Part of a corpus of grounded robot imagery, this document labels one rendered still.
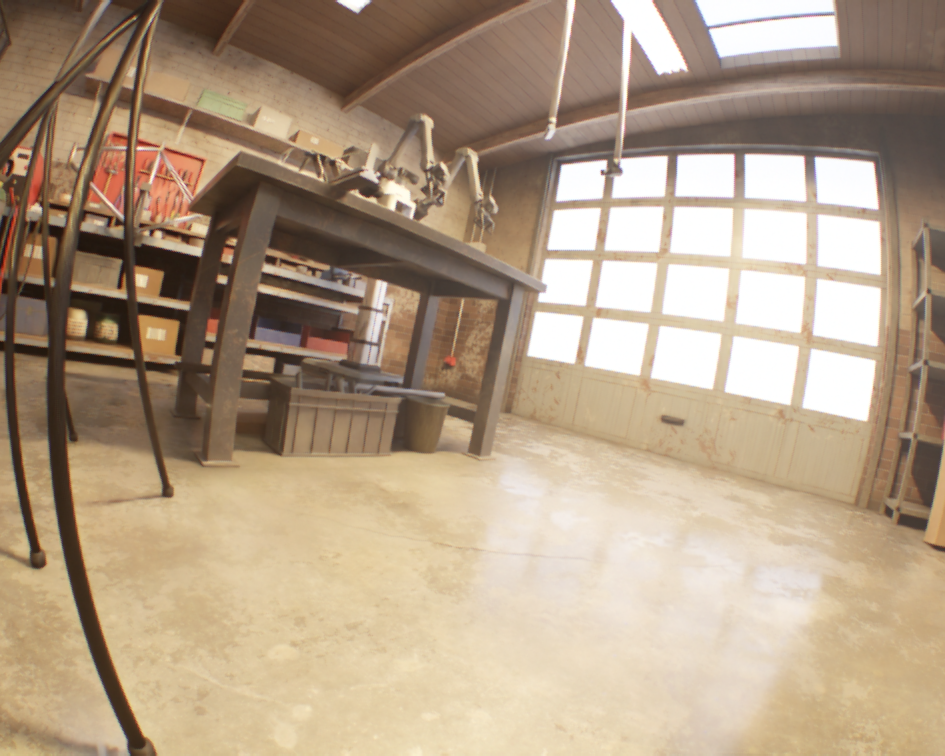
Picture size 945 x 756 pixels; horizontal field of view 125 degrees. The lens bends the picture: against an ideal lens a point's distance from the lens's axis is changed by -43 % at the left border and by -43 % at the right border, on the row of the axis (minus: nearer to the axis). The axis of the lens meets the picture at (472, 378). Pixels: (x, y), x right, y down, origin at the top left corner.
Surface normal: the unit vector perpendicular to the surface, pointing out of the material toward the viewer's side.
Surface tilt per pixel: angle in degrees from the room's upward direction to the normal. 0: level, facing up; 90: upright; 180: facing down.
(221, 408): 90
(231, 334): 90
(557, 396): 90
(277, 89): 90
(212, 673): 0
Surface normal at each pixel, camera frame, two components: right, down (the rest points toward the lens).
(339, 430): 0.73, 0.17
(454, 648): 0.20, -0.98
